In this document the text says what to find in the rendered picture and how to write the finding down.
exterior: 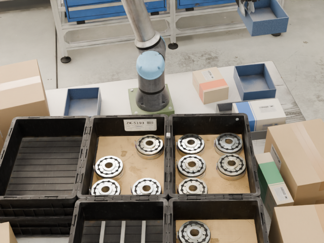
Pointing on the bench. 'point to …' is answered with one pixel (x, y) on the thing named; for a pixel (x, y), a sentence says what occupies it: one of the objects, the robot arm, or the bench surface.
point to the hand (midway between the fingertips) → (245, 12)
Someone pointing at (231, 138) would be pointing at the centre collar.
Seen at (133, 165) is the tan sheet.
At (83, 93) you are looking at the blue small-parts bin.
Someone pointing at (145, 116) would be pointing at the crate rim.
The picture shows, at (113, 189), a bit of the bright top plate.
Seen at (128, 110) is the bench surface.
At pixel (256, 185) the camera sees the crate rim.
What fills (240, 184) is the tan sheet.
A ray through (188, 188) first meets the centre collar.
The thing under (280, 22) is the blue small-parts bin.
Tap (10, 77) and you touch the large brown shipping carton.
